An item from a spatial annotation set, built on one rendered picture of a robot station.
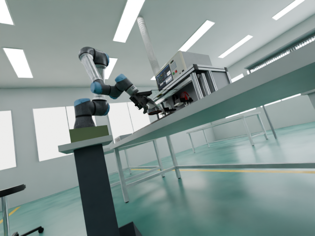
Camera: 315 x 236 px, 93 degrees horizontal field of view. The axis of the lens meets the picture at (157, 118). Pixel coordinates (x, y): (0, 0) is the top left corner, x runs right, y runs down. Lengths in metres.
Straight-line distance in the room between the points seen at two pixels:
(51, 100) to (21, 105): 0.77
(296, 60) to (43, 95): 6.04
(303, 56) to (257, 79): 0.11
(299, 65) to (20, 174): 5.74
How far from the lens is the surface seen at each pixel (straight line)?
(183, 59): 1.37
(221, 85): 1.40
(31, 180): 5.68
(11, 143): 5.83
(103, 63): 1.37
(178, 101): 1.26
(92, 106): 1.25
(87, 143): 1.07
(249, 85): 0.58
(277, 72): 0.56
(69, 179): 5.63
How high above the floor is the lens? 0.60
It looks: 10 degrees up
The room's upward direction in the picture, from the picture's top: 15 degrees counter-clockwise
